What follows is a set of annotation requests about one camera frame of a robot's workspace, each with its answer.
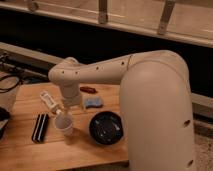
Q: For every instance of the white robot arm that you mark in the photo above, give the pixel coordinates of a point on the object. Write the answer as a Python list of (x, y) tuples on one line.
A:
[(155, 104)]

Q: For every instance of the white ceramic cup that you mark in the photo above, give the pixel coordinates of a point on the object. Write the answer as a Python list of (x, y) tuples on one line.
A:
[(64, 124)]

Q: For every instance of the black ceramic bowl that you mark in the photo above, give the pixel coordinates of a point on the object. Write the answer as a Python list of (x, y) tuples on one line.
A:
[(106, 128)]

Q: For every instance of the small dark red object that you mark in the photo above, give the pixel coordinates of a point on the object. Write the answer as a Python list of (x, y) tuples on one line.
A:
[(88, 90)]

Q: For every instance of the black striped rectangular block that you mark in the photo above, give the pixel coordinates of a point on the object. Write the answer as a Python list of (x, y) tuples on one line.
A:
[(40, 128)]

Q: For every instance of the blue sponge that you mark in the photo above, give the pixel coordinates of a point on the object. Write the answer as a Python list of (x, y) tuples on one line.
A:
[(93, 102)]

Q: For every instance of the white tube with cap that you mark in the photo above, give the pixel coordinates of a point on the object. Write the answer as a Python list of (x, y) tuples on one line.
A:
[(50, 103)]

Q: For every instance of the dark object at left edge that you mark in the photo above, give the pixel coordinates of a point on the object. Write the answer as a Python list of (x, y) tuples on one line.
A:
[(4, 118)]

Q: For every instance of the metal railing bracket right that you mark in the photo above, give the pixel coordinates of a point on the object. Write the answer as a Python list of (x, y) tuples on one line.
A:
[(165, 17)]

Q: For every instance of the metal railing bracket middle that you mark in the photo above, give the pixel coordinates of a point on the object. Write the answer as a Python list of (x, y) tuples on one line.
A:
[(102, 11)]

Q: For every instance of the metal railing bracket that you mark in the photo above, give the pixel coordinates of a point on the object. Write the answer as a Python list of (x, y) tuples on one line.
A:
[(102, 11), (165, 17)]

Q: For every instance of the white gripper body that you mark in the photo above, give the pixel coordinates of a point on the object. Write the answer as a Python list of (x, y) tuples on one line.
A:
[(73, 101)]

